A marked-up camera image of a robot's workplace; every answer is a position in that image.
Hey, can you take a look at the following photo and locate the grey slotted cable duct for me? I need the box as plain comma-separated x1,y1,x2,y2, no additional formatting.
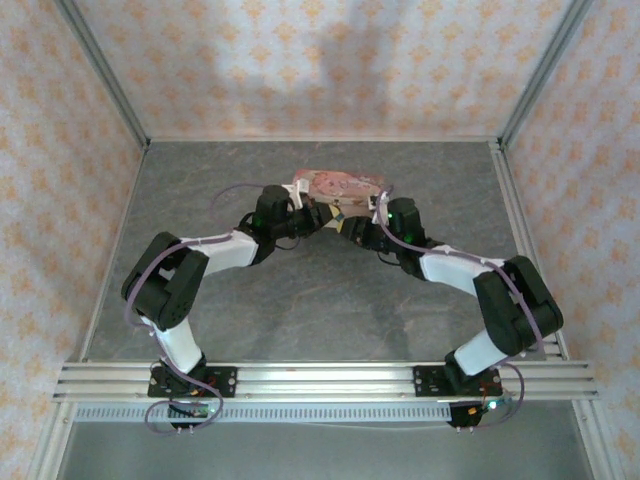
74,402,454,424

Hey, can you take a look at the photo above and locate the aluminium side rail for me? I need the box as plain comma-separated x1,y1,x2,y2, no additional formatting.
489,142,571,362

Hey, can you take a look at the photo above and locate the grey metal lower panel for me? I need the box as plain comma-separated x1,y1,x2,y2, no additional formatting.
58,422,597,480

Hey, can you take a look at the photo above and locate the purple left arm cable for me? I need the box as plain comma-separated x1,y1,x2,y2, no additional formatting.
122,183,271,436

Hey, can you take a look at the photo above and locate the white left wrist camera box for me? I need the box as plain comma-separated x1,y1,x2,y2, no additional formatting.
281,180,312,209

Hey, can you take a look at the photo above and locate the aluminium mounting rail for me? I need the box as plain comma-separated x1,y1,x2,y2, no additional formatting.
52,360,600,403

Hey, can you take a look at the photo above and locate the white orange patterned curtain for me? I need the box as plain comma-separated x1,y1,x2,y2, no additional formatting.
503,0,640,480
0,0,147,480
74,0,572,139

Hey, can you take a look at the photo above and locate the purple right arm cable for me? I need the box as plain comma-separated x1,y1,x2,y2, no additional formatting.
374,185,547,434

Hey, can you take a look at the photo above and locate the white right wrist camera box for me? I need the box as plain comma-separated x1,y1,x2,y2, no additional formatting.
368,186,394,212

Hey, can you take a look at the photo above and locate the pink decorated box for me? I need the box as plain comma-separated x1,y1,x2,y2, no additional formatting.
292,168,387,211

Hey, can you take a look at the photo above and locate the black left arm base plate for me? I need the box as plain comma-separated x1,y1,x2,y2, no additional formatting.
148,366,238,399

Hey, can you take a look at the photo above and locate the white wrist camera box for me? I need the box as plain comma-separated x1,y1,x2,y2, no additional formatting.
368,186,394,212
281,180,312,209

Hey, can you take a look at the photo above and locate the aluminium back rail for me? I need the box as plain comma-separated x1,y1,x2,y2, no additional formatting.
147,135,501,144

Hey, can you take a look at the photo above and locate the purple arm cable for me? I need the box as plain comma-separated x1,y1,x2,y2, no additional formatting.
122,183,271,436
374,185,547,434

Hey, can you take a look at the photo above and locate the aluminium frame post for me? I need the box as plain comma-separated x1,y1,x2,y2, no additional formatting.
498,0,587,147
58,0,151,151

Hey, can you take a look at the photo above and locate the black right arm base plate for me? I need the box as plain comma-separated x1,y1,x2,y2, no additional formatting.
413,364,503,399

